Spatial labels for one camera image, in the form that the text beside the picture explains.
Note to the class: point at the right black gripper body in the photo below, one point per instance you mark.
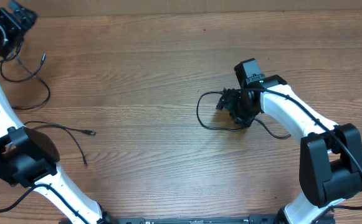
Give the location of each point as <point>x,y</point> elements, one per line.
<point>236,104</point>

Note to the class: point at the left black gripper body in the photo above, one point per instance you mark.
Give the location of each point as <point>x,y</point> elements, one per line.
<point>16,29</point>

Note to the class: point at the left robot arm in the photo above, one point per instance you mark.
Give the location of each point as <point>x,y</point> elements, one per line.
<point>27,157</point>

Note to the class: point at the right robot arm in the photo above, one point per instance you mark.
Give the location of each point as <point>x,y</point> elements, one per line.
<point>330,173</point>

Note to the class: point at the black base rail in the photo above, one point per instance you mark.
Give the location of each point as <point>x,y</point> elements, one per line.
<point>251,219</point>

